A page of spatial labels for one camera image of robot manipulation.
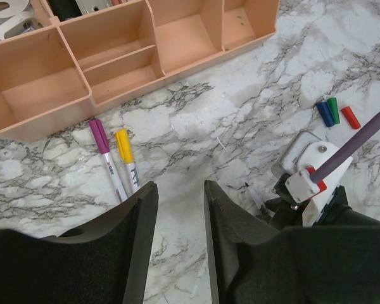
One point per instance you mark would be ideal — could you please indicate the blue pen cap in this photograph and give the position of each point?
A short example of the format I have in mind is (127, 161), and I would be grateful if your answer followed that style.
(325, 113)

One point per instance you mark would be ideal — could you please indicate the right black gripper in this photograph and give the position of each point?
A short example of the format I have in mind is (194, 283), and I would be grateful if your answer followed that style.
(307, 209)

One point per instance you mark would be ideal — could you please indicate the grey metal tool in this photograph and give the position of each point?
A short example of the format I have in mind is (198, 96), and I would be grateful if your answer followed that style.
(90, 6)

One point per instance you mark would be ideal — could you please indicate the blue pen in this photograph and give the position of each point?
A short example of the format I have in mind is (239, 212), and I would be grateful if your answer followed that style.
(257, 200)

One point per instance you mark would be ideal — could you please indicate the green pen cap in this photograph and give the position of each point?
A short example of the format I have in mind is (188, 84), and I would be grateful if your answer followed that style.
(333, 106)

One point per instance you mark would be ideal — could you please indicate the purple pen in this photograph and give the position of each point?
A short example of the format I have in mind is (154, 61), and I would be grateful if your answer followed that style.
(114, 176)

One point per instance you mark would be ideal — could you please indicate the yellow pen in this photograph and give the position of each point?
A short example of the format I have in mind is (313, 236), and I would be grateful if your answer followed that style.
(133, 176)

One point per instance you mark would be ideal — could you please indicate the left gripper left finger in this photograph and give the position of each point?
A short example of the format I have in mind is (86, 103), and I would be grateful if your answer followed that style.
(104, 260)

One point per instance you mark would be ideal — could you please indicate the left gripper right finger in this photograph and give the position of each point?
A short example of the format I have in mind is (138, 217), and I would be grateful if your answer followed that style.
(251, 260)

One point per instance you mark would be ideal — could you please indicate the yellow pen cap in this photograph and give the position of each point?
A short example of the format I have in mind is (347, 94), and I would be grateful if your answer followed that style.
(124, 147)

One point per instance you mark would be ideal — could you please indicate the orange desk organizer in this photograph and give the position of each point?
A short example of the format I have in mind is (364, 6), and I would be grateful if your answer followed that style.
(76, 66)

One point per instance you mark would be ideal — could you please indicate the red pen cap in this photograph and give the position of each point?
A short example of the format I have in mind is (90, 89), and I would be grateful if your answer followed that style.
(351, 118)

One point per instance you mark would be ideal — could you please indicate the purple pen cap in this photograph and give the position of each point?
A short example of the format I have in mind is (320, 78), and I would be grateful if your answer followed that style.
(100, 136)

